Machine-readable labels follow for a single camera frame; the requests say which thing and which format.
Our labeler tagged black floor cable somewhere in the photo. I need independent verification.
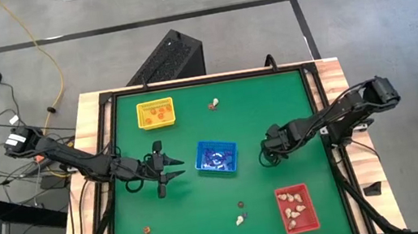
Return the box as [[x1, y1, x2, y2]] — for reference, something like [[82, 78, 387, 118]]
[[0, 73, 77, 147]]

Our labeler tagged black table frame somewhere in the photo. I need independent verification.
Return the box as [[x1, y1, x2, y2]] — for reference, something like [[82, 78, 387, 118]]
[[66, 56, 378, 234]]

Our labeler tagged green table mat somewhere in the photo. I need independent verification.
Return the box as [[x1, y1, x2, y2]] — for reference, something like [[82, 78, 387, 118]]
[[89, 65, 354, 234]]

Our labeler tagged black perforated computer case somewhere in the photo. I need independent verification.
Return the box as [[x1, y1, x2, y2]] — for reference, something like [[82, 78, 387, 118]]
[[119, 25, 207, 88]]

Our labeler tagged red plastic basket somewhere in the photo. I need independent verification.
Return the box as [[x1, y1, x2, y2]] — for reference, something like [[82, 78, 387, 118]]
[[274, 181, 321, 234]]

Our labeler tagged blue plastic basket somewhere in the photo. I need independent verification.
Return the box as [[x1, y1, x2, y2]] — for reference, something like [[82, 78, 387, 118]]
[[191, 136, 242, 178]]

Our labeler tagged yellow plastic basket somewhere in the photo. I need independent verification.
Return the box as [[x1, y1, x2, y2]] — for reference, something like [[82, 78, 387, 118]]
[[135, 96, 178, 132]]

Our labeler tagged light wooden table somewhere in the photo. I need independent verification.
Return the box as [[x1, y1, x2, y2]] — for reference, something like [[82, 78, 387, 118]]
[[37, 50, 409, 234]]

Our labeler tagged yellow power cable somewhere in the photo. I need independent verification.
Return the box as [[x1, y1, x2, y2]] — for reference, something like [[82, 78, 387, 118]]
[[0, 0, 75, 159]]

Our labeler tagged small black bracket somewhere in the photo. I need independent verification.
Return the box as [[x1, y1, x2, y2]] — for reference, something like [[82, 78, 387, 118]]
[[362, 180, 384, 197]]

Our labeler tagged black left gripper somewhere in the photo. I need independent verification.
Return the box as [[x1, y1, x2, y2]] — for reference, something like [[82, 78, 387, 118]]
[[115, 136, 191, 205]]

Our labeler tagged black frame hook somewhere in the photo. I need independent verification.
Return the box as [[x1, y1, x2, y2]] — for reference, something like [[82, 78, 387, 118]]
[[263, 53, 280, 74]]

